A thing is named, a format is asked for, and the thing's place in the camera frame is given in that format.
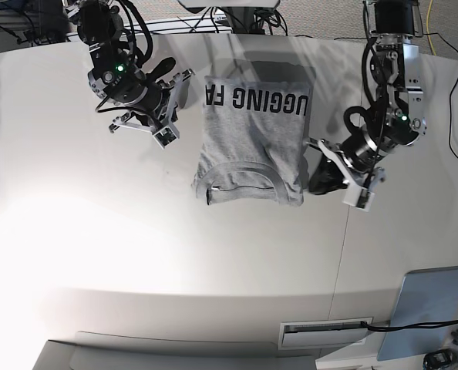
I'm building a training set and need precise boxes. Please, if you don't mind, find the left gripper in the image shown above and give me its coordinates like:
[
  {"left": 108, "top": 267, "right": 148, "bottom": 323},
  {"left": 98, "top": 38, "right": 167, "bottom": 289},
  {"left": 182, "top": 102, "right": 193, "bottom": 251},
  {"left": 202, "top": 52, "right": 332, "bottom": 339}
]
[{"left": 308, "top": 129, "right": 393, "bottom": 194}]

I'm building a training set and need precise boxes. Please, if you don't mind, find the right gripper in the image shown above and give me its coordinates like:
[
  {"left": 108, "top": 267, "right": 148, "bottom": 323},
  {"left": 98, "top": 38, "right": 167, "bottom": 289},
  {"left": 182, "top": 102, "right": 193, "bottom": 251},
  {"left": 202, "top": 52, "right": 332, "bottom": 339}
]
[{"left": 133, "top": 79, "right": 178, "bottom": 126}]

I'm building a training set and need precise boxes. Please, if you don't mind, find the grey T-shirt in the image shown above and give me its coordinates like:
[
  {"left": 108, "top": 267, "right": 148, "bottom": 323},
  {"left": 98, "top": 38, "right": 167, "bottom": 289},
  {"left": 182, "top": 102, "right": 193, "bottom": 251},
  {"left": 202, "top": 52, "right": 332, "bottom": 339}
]
[{"left": 192, "top": 76, "right": 311, "bottom": 207}]

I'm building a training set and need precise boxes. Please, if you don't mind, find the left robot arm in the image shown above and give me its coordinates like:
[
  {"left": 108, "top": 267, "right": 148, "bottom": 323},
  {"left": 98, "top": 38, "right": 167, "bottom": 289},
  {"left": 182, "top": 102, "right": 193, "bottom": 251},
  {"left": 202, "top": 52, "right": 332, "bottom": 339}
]
[{"left": 192, "top": 1, "right": 426, "bottom": 204}]

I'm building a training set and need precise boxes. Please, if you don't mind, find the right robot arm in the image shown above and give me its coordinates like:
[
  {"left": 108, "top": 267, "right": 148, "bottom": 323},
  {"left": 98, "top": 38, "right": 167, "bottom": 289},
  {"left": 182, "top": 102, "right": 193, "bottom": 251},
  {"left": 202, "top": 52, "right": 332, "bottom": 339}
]
[{"left": 68, "top": 1, "right": 348, "bottom": 206}]

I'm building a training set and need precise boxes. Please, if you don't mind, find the blue-grey laptop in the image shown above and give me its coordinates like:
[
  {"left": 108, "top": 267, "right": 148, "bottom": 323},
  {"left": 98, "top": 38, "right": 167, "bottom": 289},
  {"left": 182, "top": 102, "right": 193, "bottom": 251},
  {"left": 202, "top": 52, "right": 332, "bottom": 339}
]
[{"left": 377, "top": 266, "right": 458, "bottom": 362}]

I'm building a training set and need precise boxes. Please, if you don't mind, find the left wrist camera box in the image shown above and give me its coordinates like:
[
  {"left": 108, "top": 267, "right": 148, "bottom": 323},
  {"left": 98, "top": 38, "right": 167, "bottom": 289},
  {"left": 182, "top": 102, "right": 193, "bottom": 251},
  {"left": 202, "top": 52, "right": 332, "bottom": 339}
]
[{"left": 343, "top": 184, "right": 375, "bottom": 212}]

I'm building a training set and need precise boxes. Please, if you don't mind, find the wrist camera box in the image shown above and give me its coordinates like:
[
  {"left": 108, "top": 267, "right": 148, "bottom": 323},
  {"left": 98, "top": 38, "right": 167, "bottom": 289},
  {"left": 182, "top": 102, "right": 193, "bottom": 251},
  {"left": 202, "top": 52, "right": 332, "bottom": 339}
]
[
  {"left": 153, "top": 125, "right": 180, "bottom": 149},
  {"left": 343, "top": 184, "right": 375, "bottom": 212}
]

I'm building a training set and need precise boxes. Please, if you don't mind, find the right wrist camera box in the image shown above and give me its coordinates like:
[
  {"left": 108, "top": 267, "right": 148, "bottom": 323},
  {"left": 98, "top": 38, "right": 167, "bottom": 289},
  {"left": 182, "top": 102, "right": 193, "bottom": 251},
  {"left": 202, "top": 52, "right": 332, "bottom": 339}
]
[{"left": 153, "top": 125, "right": 180, "bottom": 149}]

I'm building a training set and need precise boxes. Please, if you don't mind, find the black laptop cable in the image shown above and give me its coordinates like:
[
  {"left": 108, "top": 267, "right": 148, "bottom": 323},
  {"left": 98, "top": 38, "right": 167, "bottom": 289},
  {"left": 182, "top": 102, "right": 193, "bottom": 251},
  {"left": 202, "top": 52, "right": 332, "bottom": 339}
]
[{"left": 362, "top": 318, "right": 458, "bottom": 333}]

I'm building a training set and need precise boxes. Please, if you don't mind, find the yellow cable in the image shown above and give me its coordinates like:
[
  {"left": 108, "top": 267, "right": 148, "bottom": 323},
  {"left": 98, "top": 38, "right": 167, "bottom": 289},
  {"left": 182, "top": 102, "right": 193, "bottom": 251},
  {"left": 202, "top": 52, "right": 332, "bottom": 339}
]
[{"left": 425, "top": 0, "right": 437, "bottom": 57}]

